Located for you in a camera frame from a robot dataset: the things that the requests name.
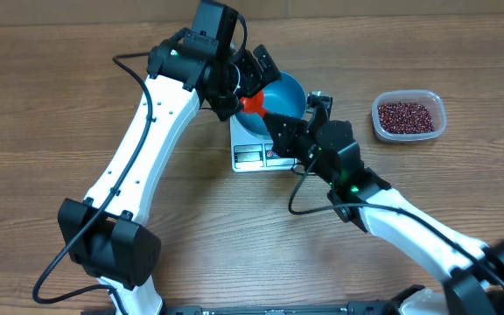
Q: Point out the red plastic measuring scoop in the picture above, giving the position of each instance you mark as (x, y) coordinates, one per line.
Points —
(254, 105)

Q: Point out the teal blue bowl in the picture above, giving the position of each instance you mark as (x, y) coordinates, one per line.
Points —
(285, 97)

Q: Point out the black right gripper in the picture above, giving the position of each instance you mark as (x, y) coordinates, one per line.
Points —
(288, 140)

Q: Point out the white digital kitchen scale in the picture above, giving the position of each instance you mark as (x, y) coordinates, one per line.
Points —
(254, 154)

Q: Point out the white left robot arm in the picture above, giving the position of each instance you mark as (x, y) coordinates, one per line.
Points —
(105, 232)

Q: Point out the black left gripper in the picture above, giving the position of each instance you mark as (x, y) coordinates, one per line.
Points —
(246, 60)

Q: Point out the clear plastic bean container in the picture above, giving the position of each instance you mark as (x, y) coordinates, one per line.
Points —
(425, 97)

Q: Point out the red beans in container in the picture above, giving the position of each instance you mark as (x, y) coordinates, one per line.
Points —
(405, 118)

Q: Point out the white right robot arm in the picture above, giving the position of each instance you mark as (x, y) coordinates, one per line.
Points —
(470, 272)

